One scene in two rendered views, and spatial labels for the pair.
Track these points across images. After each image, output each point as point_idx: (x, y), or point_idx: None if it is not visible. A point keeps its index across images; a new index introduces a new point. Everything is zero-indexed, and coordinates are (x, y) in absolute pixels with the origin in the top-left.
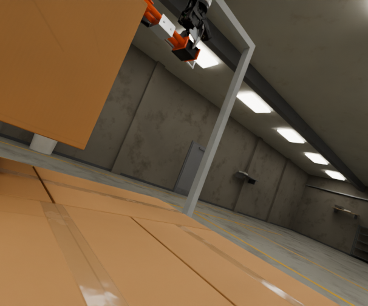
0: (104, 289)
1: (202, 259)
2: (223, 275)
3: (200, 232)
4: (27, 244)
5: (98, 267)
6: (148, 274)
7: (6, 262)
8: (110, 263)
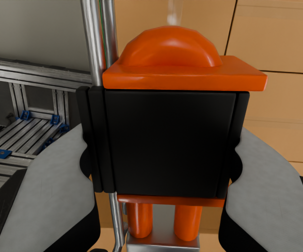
0: (284, 122)
1: (292, 52)
2: None
3: None
4: (255, 135)
5: (274, 119)
6: (285, 102)
7: (263, 140)
8: (273, 114)
